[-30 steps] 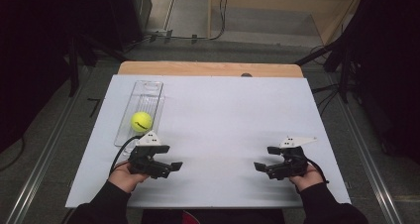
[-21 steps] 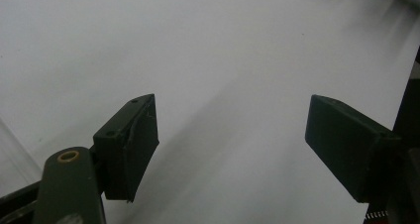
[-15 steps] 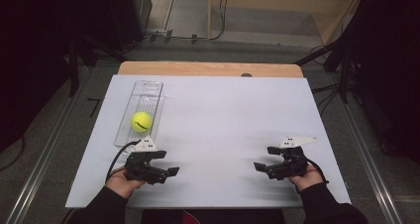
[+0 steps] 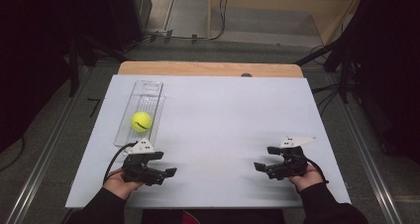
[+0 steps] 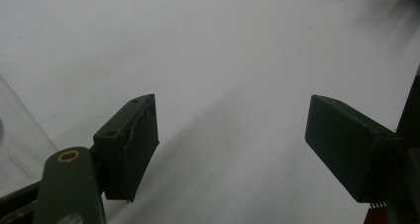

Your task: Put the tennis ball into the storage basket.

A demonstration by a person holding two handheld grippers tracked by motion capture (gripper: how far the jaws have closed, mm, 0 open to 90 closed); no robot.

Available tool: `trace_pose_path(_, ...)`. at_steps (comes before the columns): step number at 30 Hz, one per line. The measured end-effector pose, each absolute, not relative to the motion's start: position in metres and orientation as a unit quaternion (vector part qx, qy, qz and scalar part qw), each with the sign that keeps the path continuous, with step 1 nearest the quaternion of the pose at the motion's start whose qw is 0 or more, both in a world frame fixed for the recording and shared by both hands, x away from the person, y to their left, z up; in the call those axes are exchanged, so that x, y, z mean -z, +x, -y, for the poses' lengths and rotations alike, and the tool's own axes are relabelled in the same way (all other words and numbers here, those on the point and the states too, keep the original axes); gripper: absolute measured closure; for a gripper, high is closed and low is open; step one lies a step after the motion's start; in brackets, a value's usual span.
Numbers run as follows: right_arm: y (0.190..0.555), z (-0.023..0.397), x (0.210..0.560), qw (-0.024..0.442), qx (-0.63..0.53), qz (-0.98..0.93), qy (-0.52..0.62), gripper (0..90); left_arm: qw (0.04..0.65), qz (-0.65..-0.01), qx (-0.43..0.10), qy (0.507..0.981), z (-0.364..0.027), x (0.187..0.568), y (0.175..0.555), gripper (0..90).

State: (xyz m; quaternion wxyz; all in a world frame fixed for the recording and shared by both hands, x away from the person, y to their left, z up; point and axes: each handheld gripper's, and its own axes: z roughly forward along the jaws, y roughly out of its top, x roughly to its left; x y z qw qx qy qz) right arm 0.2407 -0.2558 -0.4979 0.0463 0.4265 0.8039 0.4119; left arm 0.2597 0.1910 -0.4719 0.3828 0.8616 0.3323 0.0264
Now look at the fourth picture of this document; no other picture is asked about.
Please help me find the white table board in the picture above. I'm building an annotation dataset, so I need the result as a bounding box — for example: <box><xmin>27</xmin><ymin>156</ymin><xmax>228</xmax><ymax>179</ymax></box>
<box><xmin>64</xmin><ymin>74</ymin><xmax>353</xmax><ymax>209</ymax></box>

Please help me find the clear plastic tray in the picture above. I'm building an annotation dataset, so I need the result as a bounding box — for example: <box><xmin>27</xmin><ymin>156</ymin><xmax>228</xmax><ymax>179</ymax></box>
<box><xmin>113</xmin><ymin>79</ymin><xmax>165</xmax><ymax>149</ymax></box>

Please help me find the wooden table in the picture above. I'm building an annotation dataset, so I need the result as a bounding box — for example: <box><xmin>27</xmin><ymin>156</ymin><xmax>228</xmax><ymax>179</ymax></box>
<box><xmin>117</xmin><ymin>60</ymin><xmax>304</xmax><ymax>78</ymax></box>

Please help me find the red shoe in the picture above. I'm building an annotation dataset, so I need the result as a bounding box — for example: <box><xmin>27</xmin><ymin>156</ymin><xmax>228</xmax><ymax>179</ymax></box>
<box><xmin>180</xmin><ymin>209</ymin><xmax>200</xmax><ymax>224</ymax></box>

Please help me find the black metal stand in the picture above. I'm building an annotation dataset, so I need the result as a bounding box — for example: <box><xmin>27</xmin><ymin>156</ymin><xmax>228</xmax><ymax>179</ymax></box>
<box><xmin>294</xmin><ymin>35</ymin><xmax>356</xmax><ymax>104</ymax></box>
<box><xmin>63</xmin><ymin>32</ymin><xmax>130</xmax><ymax>98</ymax></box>

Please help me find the yellow tennis ball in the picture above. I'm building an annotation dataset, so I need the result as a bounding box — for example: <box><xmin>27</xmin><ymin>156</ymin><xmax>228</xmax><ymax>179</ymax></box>
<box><xmin>130</xmin><ymin>111</ymin><xmax>154</xmax><ymax>133</ymax></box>

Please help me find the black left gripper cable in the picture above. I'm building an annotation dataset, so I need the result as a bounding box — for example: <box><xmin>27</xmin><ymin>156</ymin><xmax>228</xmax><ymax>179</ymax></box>
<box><xmin>102</xmin><ymin>142</ymin><xmax>139</xmax><ymax>186</ymax></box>

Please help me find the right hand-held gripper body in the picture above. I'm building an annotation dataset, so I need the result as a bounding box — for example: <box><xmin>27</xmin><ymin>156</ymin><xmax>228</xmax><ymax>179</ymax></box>
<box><xmin>265</xmin><ymin>136</ymin><xmax>318</xmax><ymax>181</ymax></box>

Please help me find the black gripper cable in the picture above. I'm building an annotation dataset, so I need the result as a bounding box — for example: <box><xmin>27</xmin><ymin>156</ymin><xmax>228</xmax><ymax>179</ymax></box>
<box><xmin>306</xmin><ymin>159</ymin><xmax>331</xmax><ymax>185</ymax></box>
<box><xmin>102</xmin><ymin>142</ymin><xmax>139</xmax><ymax>186</ymax></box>

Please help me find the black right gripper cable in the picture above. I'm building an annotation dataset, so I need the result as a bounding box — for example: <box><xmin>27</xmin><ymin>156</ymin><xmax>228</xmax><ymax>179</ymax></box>
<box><xmin>306</xmin><ymin>159</ymin><xmax>331</xmax><ymax>185</ymax></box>

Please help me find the person's left hand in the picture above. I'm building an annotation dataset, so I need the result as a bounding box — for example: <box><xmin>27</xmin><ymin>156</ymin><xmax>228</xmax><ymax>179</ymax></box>
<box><xmin>103</xmin><ymin>168</ymin><xmax>145</xmax><ymax>201</ymax></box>

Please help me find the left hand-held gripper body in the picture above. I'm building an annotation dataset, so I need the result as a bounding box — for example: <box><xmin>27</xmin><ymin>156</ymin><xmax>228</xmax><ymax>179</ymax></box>
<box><xmin>121</xmin><ymin>138</ymin><xmax>166</xmax><ymax>187</ymax></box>

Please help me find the person's right hand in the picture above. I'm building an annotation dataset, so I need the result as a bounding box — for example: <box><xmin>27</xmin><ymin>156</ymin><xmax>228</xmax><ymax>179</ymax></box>
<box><xmin>288</xmin><ymin>163</ymin><xmax>325</xmax><ymax>192</ymax></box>

